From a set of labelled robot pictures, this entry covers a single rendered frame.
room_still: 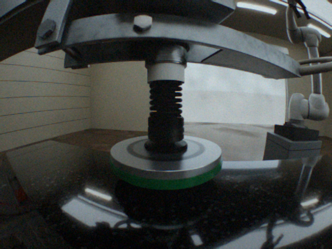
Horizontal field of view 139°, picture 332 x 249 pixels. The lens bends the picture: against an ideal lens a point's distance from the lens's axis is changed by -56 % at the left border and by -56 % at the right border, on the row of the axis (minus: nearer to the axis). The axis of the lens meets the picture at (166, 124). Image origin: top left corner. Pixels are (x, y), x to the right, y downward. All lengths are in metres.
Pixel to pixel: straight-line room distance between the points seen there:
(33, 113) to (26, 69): 1.50
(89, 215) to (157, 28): 0.28
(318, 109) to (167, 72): 1.19
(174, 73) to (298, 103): 1.11
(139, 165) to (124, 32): 0.19
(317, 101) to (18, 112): 5.87
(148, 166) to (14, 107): 4.95
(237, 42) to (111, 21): 0.23
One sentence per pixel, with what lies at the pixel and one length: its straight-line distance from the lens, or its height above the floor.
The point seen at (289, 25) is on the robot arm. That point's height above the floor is 1.66.
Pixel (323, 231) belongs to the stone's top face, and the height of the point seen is 0.87.
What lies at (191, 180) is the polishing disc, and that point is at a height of 0.91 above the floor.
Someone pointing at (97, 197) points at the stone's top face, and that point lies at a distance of 0.23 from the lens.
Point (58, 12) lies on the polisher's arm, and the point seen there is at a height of 1.16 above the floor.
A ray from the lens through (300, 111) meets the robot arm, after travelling 1.24.
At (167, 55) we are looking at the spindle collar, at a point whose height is 1.08.
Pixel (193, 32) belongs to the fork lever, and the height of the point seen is 1.12.
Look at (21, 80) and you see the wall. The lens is 5.19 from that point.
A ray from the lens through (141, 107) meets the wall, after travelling 5.35.
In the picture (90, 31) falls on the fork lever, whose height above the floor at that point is 1.12.
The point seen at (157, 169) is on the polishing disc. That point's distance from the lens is 0.18.
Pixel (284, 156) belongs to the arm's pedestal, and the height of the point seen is 0.69.
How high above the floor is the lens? 1.00
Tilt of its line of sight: 8 degrees down
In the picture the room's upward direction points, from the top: straight up
